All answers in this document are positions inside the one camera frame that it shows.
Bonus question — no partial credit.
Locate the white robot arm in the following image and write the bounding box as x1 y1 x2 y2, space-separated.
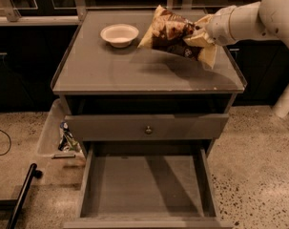
203 0 289 50

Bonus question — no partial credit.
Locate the clear plastic bin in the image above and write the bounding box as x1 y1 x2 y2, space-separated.
37 99 76 159

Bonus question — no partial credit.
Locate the black metal bar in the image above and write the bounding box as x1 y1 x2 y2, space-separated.
6 163 43 229

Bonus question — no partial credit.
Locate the grey open middle drawer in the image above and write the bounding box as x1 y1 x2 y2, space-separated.
63 142 233 229

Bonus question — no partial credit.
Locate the snack wrapper in bin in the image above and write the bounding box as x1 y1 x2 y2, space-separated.
58 121 81 153

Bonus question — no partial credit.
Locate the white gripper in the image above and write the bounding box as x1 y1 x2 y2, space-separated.
183 6 237 69

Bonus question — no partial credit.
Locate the metal railing frame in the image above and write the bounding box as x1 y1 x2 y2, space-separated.
0 0 269 27

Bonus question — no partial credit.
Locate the brown chip bag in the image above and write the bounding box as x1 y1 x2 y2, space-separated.
138 6 203 60

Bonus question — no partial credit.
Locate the brass drawer knob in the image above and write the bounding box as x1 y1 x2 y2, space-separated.
145 126 153 135

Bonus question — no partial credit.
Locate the grey top drawer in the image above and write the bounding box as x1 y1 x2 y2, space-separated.
65 114 229 141

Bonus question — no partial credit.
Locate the grey drawer cabinet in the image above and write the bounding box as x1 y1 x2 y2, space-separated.
52 10 245 151

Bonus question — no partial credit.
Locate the black cable on floor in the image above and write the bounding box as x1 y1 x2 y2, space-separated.
0 125 12 156

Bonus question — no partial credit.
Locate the white paper bowl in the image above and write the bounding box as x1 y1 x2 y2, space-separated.
100 24 139 48

